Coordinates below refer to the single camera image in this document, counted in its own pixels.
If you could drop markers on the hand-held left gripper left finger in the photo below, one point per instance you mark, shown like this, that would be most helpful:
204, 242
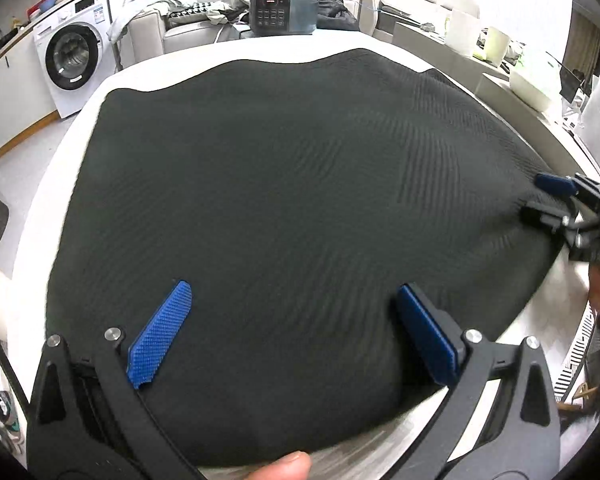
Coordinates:
160, 335

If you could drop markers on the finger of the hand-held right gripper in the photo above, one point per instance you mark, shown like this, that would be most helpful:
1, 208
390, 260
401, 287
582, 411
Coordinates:
555, 184
545, 215

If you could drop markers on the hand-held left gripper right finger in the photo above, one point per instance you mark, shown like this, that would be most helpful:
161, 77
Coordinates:
425, 335

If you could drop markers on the black knit garment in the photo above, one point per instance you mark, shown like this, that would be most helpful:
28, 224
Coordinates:
280, 185

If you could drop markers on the grey crumpled clothes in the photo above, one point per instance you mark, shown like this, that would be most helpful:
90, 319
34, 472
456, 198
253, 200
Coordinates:
140, 7

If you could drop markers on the person's left hand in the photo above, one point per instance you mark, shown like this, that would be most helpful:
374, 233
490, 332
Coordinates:
280, 467

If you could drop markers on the white rectangular box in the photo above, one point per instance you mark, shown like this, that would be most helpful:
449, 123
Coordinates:
535, 82

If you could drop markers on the black white striped rug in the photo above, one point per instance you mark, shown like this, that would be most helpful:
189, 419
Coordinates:
577, 355

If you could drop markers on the white bucket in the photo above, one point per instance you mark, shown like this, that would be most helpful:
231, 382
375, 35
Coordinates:
495, 45

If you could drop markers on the black metal rod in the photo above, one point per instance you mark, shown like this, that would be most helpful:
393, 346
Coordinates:
5, 360

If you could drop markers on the white green sneaker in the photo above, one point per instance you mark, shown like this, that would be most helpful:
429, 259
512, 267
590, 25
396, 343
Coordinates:
7, 417

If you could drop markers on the tall white bin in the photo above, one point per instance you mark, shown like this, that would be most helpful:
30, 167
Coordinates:
462, 32

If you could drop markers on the white base cabinet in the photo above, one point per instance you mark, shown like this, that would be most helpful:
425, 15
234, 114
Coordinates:
10, 110

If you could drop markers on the white washing machine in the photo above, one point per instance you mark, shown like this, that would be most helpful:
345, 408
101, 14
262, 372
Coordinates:
72, 57

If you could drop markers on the light grey sofa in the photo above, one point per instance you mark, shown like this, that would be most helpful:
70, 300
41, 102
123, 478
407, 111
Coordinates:
180, 35

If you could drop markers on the black white checked cloth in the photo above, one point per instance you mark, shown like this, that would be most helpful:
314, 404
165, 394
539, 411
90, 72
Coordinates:
195, 10

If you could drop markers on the stacked plastic basins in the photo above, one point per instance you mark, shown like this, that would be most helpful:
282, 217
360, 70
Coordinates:
45, 4

